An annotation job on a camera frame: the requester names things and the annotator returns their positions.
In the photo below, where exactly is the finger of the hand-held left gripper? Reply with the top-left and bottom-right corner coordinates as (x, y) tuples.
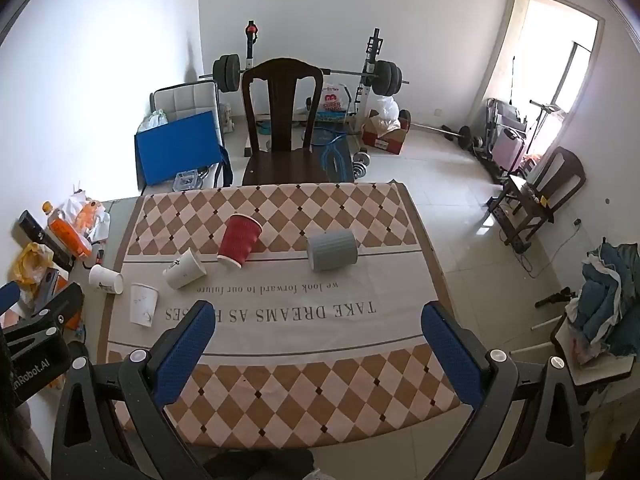
(0, 280), (22, 331)
(20, 282), (85, 336)

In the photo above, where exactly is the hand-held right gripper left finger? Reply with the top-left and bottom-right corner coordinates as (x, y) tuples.
(51, 300), (217, 480)

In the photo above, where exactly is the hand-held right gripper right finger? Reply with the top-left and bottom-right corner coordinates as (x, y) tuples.
(421, 301), (589, 480)

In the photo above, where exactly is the white paper cup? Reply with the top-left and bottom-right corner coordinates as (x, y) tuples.
(129, 283), (159, 328)
(88, 264), (124, 294)
(163, 248), (207, 290)

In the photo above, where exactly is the red ribbed paper cup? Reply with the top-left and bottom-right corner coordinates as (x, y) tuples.
(216, 213), (263, 269)

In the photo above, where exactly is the grey ribbed cup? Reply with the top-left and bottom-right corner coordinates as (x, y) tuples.
(306, 230), (358, 273)

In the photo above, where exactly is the grey phone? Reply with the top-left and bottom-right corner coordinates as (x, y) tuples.
(34, 267), (62, 307)

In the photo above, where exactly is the yellow plastic bag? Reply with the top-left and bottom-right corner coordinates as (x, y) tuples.
(12, 242), (54, 287)

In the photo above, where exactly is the orange drink bottle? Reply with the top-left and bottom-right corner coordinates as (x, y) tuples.
(42, 201), (94, 259)

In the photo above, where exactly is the long black box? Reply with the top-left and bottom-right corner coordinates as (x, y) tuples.
(18, 210), (72, 267)

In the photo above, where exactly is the white plastic bag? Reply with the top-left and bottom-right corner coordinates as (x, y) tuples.
(367, 95), (402, 134)
(59, 191), (112, 242)

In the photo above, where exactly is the black tool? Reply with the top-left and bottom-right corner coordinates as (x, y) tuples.
(534, 286), (574, 310)

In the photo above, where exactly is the brown checkered tablecloth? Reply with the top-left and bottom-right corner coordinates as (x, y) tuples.
(97, 180), (462, 449)

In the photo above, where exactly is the pile of clothes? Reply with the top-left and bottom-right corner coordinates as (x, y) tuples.
(566, 242), (640, 357)

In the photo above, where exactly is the clear plastic container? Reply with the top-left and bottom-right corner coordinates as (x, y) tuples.
(172, 171), (204, 192)

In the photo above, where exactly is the blue board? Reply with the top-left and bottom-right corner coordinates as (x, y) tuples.
(134, 111), (224, 189)

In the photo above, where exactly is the chrome dumbbell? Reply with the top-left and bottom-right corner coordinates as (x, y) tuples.
(352, 152), (374, 180)

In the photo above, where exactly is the dark wooden chair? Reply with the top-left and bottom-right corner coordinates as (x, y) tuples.
(484, 146), (587, 254)
(241, 58), (357, 187)

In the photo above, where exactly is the pink suitcase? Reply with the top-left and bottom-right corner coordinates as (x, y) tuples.
(492, 129), (524, 172)

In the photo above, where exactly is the small black barbell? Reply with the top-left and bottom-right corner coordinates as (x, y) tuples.
(410, 122), (474, 152)

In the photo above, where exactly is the red cardboard box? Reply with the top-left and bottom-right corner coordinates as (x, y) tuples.
(361, 115), (409, 155)

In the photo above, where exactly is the black weight bench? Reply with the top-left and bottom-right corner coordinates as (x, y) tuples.
(310, 137), (357, 182)

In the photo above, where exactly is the white padded chair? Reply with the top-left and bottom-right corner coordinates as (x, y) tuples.
(150, 81), (226, 137)

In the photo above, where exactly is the printed plastic bag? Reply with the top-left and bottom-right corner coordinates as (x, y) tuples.
(320, 82), (351, 114)

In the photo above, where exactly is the white barbell rack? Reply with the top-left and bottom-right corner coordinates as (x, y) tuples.
(243, 21), (387, 133)

